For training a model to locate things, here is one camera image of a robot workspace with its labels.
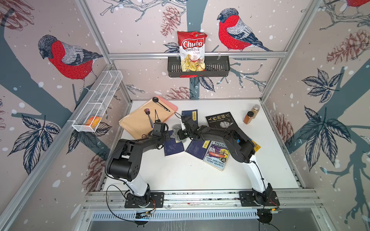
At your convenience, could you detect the grey striped cloth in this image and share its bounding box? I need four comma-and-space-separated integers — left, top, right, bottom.
170, 124, 186, 143

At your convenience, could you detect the dark blue book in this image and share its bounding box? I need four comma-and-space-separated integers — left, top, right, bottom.
185, 140, 210, 160
164, 131, 185, 157

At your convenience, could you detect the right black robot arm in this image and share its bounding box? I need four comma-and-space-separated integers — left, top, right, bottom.
178, 116, 273, 205

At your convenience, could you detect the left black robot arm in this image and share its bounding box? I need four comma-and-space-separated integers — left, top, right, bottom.
105, 120, 170, 205

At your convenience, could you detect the blue book yellow label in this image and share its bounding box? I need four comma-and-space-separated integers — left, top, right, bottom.
182, 109, 198, 123

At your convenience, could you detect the black book with face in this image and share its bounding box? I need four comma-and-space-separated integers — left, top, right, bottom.
206, 112, 239, 130

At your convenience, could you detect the colourful treehouse book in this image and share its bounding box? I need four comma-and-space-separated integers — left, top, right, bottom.
203, 141, 230, 171

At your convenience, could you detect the yellow orange treehouse book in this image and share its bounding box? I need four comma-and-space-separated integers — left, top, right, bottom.
250, 139, 261, 153

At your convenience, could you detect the tan paper sheet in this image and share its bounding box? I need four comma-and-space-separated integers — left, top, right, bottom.
119, 99, 176, 140

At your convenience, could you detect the iridescent purple spoon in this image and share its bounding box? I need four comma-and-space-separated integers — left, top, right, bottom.
144, 108, 154, 128

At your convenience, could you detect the pink tray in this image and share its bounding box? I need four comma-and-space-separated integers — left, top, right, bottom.
139, 96, 178, 135

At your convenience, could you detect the black spoon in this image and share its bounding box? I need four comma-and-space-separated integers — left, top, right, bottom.
152, 97, 170, 112

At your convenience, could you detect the brown spice jar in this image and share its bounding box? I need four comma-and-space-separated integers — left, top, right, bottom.
243, 111, 254, 124

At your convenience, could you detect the orange packet in shelf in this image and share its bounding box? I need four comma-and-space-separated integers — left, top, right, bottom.
84, 116, 102, 128

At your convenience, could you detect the tan spice jar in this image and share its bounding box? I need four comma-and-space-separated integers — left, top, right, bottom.
251, 105, 260, 117

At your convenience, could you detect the red cassava chips bag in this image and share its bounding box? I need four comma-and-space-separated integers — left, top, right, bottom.
177, 31, 207, 72

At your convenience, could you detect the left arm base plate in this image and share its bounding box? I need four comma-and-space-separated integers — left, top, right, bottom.
124, 192, 164, 208

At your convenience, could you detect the black wall basket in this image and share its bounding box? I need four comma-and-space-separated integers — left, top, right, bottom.
167, 56, 230, 78

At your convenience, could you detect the white wire shelf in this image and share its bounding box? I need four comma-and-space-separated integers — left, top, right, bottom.
72, 70, 123, 132

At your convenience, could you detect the black cable left base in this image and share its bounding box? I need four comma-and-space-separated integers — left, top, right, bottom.
105, 184, 151, 224

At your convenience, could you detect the black cable base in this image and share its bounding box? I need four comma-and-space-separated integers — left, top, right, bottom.
255, 202, 279, 231
105, 184, 151, 224

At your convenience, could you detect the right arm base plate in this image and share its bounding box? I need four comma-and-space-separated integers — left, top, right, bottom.
239, 191, 280, 207

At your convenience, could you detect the black cable right base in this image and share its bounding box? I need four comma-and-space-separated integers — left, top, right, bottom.
255, 202, 279, 231

